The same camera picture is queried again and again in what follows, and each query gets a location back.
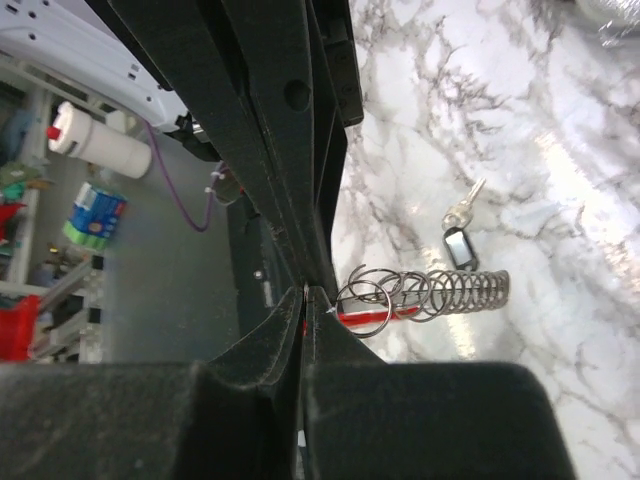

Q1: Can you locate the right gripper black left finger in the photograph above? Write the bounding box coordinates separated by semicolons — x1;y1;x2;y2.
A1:
1;288;304;479

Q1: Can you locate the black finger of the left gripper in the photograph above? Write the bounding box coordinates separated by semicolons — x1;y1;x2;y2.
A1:
89;0;301;286
221;1;363;295

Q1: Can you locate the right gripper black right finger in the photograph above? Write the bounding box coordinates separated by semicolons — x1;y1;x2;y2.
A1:
302;287;575;479

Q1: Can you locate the metal keyring coil red holder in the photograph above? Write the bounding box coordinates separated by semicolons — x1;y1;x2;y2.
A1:
329;264;511;339

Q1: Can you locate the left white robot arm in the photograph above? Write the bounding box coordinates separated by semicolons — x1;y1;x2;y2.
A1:
1;1;363;295

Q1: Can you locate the white cylinder red cap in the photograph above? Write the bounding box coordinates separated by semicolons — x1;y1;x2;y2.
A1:
46;101;152;179

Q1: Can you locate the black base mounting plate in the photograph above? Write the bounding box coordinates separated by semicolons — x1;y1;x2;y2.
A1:
227;196;303;351

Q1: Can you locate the black key tag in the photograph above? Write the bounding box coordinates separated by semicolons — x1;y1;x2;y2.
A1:
443;227;479;271

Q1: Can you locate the blue green package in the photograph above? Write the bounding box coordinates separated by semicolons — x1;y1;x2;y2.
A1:
62;182;128;251

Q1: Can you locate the small silver key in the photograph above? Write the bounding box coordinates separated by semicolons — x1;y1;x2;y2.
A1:
441;178;486;231

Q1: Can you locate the red bin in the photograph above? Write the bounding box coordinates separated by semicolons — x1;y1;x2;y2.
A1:
0;295;40;362

